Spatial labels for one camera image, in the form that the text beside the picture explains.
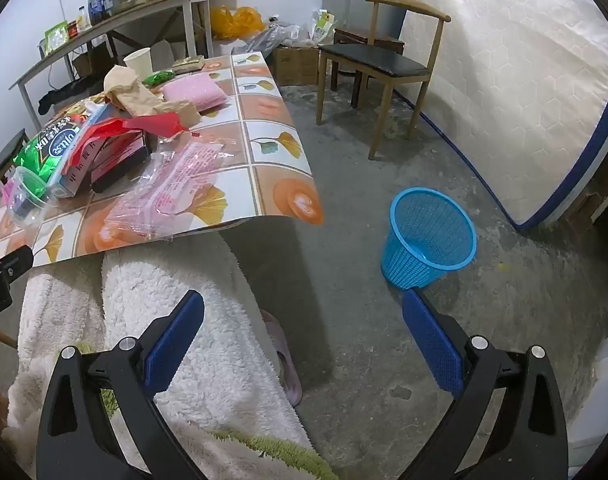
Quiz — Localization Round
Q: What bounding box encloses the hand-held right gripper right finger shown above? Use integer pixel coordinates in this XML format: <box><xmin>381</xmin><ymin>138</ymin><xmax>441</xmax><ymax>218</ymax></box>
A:
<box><xmin>401</xmin><ymin>287</ymin><xmax>570</xmax><ymax>480</ymax></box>

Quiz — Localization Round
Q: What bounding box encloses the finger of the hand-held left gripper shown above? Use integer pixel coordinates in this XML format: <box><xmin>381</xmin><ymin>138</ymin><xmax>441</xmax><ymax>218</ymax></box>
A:
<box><xmin>0</xmin><ymin>245</ymin><xmax>35</xmax><ymax>283</ymax></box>

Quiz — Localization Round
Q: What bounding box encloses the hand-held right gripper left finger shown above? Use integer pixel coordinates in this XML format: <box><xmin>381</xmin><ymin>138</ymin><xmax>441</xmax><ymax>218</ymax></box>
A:
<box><xmin>36</xmin><ymin>290</ymin><xmax>220</xmax><ymax>480</ymax></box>

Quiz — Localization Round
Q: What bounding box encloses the blue mesh wastebasket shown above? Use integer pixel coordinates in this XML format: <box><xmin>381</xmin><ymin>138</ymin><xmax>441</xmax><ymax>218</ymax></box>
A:
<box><xmin>380</xmin><ymin>187</ymin><xmax>477</xmax><ymax>291</ymax></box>

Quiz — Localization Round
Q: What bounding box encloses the blue medicine box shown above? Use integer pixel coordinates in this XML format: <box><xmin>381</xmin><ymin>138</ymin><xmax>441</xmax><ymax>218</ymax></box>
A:
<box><xmin>49</xmin><ymin>107</ymin><xmax>152</xmax><ymax>200</ymax></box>

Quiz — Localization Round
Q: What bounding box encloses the green and red chip bag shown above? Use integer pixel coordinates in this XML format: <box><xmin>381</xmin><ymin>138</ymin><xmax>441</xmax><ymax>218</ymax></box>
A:
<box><xmin>13</xmin><ymin>115</ymin><xmax>87</xmax><ymax>196</ymax></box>

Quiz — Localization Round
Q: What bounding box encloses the clear plastic cup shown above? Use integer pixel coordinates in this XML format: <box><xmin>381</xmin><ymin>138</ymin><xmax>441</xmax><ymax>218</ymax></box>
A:
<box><xmin>6</xmin><ymin>166</ymin><xmax>52</xmax><ymax>226</ymax></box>

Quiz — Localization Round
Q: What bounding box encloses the white fleece robe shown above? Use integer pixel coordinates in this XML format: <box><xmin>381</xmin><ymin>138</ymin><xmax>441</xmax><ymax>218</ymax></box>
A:
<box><xmin>1</xmin><ymin>232</ymin><xmax>335</xmax><ymax>480</ymax></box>

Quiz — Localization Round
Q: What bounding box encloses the wooden chair black seat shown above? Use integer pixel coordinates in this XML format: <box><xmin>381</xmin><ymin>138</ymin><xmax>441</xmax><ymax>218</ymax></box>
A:
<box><xmin>0</xmin><ymin>127</ymin><xmax>30</xmax><ymax>211</ymax></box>
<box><xmin>316</xmin><ymin>0</ymin><xmax>452</xmax><ymax>161</ymax></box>

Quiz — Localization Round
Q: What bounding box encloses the pink slipper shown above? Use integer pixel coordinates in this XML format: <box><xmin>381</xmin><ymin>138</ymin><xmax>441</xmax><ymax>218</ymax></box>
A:
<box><xmin>259</xmin><ymin>310</ymin><xmax>303</xmax><ymax>407</ymax></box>

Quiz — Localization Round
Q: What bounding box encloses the clear plastic bag pink print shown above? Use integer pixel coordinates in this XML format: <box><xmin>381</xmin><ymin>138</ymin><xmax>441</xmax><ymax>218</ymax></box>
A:
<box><xmin>104</xmin><ymin>140</ymin><xmax>230</xmax><ymax>241</ymax></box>

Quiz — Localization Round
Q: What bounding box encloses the black cloth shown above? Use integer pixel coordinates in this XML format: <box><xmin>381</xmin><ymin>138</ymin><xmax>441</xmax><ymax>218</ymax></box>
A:
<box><xmin>36</xmin><ymin>77</ymin><xmax>107</xmax><ymax>116</ymax></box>

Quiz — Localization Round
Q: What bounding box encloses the red plastic bag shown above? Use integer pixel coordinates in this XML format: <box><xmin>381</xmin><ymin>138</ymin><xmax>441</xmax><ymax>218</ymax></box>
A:
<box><xmin>66</xmin><ymin>112</ymin><xmax>190</xmax><ymax>166</ymax></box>

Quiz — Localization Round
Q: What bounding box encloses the brown paper bag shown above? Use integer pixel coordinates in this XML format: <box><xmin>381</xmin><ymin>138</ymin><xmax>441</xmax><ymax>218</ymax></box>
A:
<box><xmin>103</xmin><ymin>65</ymin><xmax>202</xmax><ymax>128</ymax></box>

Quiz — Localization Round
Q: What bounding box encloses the open cardboard box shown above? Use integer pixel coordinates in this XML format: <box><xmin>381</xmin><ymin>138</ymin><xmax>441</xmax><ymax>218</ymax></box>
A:
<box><xmin>73</xmin><ymin>42</ymin><xmax>116</xmax><ymax>78</ymax></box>

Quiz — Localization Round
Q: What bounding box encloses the patterned tablecloth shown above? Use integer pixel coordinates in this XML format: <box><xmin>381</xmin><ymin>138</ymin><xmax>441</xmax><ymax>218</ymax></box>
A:
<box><xmin>0</xmin><ymin>52</ymin><xmax>325</xmax><ymax>266</ymax></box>

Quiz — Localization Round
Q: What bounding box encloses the green snack bag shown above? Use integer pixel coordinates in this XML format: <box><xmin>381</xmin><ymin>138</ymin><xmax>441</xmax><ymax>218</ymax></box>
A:
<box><xmin>45</xmin><ymin>20</ymin><xmax>70</xmax><ymax>51</ymax></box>

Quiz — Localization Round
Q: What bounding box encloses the white paper cup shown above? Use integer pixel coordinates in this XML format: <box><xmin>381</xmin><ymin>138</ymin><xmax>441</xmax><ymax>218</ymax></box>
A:
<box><xmin>123</xmin><ymin>47</ymin><xmax>152</xmax><ymax>78</ymax></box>

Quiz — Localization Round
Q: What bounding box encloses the pink sponge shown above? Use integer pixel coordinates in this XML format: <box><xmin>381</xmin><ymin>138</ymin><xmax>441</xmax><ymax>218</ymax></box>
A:
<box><xmin>160</xmin><ymin>72</ymin><xmax>226</xmax><ymax>111</ymax></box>

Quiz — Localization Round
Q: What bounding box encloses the white quilted mattress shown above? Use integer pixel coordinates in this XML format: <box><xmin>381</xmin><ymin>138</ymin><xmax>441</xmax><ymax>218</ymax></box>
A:
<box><xmin>399</xmin><ymin>0</ymin><xmax>608</xmax><ymax>231</ymax></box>

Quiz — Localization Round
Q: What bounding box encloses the long grey desk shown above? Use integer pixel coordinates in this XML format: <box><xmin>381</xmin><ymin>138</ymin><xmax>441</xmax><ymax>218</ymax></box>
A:
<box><xmin>9</xmin><ymin>0</ymin><xmax>222</xmax><ymax>133</ymax></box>

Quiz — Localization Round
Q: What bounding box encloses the closed cardboard box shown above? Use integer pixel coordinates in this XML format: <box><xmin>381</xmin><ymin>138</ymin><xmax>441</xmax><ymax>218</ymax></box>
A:
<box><xmin>273</xmin><ymin>45</ymin><xmax>320</xmax><ymax>87</ymax></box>

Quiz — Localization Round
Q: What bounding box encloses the dark wooden stool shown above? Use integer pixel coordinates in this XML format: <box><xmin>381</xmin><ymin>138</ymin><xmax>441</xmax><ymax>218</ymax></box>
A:
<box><xmin>332</xmin><ymin>27</ymin><xmax>405</xmax><ymax>93</ymax></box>

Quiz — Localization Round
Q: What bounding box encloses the crumpled grey plastic bag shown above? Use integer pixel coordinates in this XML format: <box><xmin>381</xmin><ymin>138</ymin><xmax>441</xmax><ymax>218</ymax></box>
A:
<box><xmin>244</xmin><ymin>22</ymin><xmax>315</xmax><ymax>56</ymax></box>

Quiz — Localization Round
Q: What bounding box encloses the yellow plastic bag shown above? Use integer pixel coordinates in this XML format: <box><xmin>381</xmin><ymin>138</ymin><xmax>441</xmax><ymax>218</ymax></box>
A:
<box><xmin>210</xmin><ymin>5</ymin><xmax>266</xmax><ymax>41</ymax></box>

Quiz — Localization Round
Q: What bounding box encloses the green white paper bag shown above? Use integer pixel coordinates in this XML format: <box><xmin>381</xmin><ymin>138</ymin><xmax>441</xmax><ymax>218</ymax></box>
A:
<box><xmin>311</xmin><ymin>9</ymin><xmax>335</xmax><ymax>43</ymax></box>

